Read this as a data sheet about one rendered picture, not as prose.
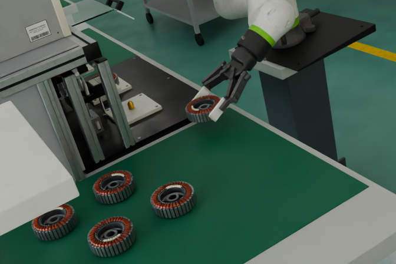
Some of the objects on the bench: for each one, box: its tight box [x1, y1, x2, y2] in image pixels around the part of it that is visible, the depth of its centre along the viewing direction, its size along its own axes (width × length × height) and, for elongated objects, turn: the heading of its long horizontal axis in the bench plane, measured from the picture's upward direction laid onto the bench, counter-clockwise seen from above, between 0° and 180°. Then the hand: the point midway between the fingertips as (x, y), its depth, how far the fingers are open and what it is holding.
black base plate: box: [58, 55, 199, 174], centre depth 207 cm, size 47×64×2 cm
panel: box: [47, 78, 85, 171], centre depth 191 cm, size 1×66×30 cm, turn 53°
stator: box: [31, 203, 78, 240], centre depth 153 cm, size 11×11×4 cm
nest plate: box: [105, 93, 162, 125], centre depth 197 cm, size 15×15×1 cm
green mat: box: [0, 107, 369, 264], centre depth 148 cm, size 94×61×1 cm, turn 143°
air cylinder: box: [89, 109, 104, 134], centre depth 191 cm, size 5×8×6 cm
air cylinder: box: [59, 89, 74, 113], centre depth 211 cm, size 5×8×6 cm
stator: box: [87, 216, 136, 257], centre depth 142 cm, size 11×11×4 cm
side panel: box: [0, 80, 85, 183], centre depth 160 cm, size 28×3×32 cm, turn 143°
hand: (205, 107), depth 178 cm, fingers closed on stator, 11 cm apart
